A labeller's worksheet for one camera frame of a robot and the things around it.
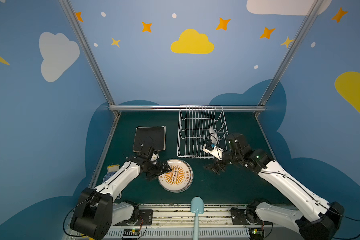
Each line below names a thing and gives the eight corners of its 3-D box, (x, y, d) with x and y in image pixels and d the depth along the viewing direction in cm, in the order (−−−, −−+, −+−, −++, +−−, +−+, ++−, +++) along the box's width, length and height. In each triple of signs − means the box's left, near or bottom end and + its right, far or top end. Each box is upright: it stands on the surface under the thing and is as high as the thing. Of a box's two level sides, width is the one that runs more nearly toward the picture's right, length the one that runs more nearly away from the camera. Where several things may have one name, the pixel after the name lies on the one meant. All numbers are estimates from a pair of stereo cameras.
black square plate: (131, 152, 98) (130, 150, 96) (137, 128, 111) (136, 125, 109) (164, 152, 98) (164, 150, 96) (166, 128, 111) (166, 126, 110)
